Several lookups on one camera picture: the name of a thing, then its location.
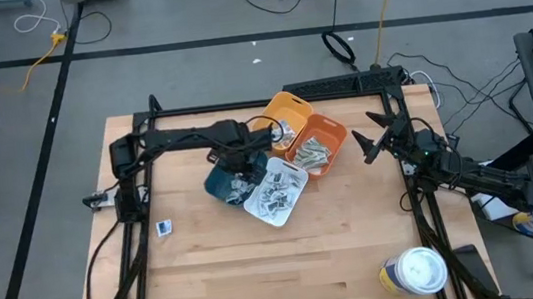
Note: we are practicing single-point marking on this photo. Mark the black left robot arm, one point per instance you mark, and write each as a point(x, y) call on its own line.
point(179, 136)

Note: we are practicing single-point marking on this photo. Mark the yellow plastic bin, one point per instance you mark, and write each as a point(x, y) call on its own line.
point(292, 106)

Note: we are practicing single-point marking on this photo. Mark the green striped bandage strip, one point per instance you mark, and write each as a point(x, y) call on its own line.
point(309, 152)
point(313, 144)
point(316, 164)
point(305, 159)
point(323, 155)

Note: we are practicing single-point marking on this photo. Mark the black desk bar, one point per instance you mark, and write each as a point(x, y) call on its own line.
point(523, 150)

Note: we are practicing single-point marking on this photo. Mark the white box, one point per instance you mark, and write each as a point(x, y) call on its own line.
point(492, 209)

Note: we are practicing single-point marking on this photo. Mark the orange plastic bin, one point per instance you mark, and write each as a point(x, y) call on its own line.
point(332, 132)

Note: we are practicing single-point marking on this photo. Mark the white plastic bin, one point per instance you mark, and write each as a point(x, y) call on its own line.
point(293, 166)

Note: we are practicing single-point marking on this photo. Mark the small wipes canister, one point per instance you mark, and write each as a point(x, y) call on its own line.
point(532, 226)

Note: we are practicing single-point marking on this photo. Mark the teal plastic bin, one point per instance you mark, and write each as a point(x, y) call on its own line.
point(215, 183)

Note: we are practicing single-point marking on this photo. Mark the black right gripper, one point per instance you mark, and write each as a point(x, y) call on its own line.
point(406, 138)

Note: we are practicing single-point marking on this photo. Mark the black flat pad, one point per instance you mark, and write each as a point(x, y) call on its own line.
point(476, 266)

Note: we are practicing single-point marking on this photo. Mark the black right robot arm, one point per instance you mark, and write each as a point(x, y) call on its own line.
point(481, 175)

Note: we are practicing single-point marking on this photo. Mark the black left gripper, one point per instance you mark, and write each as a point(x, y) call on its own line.
point(237, 155)

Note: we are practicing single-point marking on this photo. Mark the wipes canister white lid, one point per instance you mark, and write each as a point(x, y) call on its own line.
point(419, 272)

